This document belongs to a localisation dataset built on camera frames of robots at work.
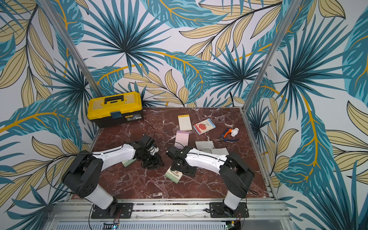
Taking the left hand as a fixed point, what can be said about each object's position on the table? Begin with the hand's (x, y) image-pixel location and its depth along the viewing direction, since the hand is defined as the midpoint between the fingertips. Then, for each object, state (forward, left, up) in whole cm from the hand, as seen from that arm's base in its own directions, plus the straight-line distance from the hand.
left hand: (161, 168), depth 85 cm
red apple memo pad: (+33, -28, -2) cm, 43 cm away
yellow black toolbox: (+34, +37, +13) cm, 52 cm away
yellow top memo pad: (+37, -13, -3) cm, 40 cm away
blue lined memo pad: (+18, -25, -3) cm, 31 cm away
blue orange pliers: (+28, -43, -1) cm, 51 cm away
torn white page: (+13, -39, -3) cm, 41 cm away
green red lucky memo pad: (-4, -8, -2) cm, 9 cm away
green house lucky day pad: (+4, +22, -3) cm, 23 cm away
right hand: (-1, -11, -1) cm, 11 cm away
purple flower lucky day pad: (+22, -11, -3) cm, 25 cm away
